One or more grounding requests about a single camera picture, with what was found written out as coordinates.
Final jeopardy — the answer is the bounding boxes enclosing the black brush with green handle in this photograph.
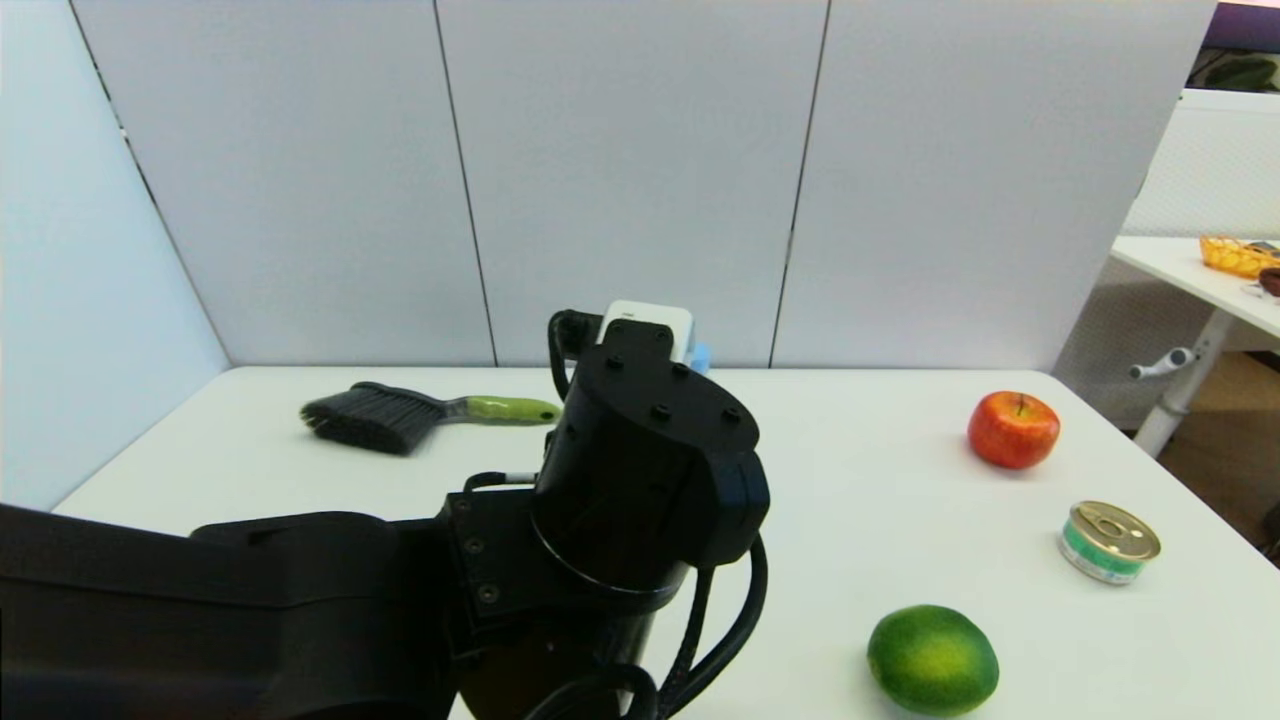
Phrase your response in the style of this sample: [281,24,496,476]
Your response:
[300,381,561,457]

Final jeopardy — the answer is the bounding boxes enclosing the red apple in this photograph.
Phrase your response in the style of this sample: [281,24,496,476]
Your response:
[967,391,1062,471]

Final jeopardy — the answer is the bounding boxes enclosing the white table crank handle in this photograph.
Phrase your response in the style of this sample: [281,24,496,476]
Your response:
[1130,346,1198,382]

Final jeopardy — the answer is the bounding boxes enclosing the green plant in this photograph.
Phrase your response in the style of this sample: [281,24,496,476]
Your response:
[1188,55,1280,94]

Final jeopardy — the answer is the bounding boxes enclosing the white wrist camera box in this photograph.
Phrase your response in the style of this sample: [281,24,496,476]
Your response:
[598,300,694,366]

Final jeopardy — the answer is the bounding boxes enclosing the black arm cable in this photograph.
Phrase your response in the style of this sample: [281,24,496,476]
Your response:
[525,308,771,720]

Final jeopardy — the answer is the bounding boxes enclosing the round tin can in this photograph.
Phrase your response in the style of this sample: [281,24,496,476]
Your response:
[1059,500,1163,587]

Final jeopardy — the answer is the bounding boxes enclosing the green lime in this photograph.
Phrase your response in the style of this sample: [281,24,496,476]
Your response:
[866,604,1001,718]

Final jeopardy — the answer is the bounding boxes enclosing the white background table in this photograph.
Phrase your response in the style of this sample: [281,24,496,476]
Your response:
[1108,236,1280,459]

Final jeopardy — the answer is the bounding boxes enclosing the white mesh partition panel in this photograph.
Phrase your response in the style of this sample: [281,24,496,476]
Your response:
[1050,88,1280,401]

